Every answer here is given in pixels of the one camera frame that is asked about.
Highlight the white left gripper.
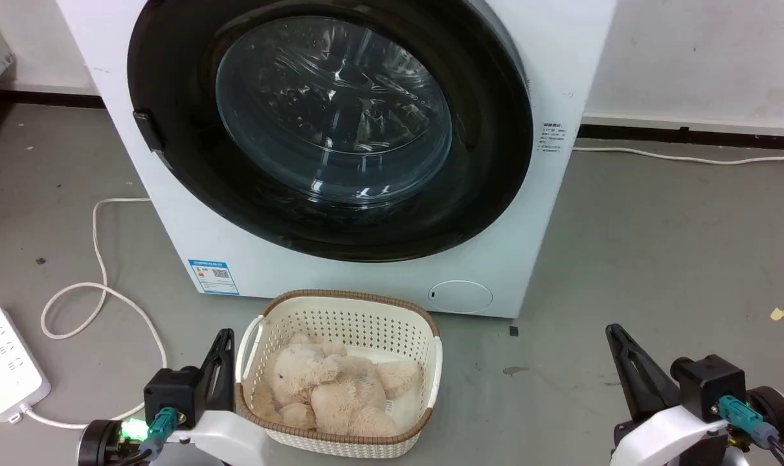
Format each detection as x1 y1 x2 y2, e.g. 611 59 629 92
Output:
165 328 271 466

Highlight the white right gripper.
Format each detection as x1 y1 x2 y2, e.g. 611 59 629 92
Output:
605 324 733 466

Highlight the white front-load washing machine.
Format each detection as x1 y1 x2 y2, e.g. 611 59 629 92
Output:
55 0 619 319

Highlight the round black glass washer door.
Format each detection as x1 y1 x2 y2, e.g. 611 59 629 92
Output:
128 0 535 263

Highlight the blue energy label sticker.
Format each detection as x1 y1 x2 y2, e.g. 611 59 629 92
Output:
188 260 240 296

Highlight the beige plush teddy bear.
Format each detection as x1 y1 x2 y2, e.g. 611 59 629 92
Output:
252 333 424 438

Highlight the white perforated laundry basket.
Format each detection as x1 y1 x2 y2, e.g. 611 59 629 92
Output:
235 289 443 460

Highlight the round white filter cover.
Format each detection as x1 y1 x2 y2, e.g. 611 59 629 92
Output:
429 280 494 315

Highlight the white power strip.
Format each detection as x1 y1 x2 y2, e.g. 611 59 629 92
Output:
0 304 51 423

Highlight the teal plug left camera cable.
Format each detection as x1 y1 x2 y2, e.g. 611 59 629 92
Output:
107 406 179 466

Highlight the teal plug camera cable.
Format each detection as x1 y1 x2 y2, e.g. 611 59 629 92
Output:
719 395 784 466
107 406 179 466

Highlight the teal plug right camera cable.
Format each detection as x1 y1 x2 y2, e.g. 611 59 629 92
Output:
719 395 784 466

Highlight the white power strip cable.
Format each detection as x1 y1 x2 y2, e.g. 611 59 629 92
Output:
10 197 168 430

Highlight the white cable along wall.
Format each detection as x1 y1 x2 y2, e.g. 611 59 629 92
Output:
573 146 784 165

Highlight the black metal bracket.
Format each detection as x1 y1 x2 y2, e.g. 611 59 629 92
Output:
133 111 166 154

